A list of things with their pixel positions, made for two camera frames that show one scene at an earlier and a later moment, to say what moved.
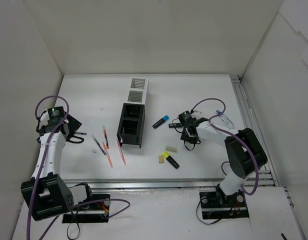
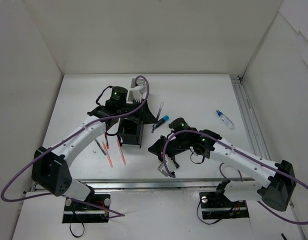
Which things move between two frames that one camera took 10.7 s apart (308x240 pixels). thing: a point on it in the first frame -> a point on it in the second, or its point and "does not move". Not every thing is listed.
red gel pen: x=105 y=137 does not move
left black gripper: x=73 y=124 -> x=143 y=114
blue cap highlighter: x=165 y=119 does not move
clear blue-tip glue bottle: x=229 y=124 does not move
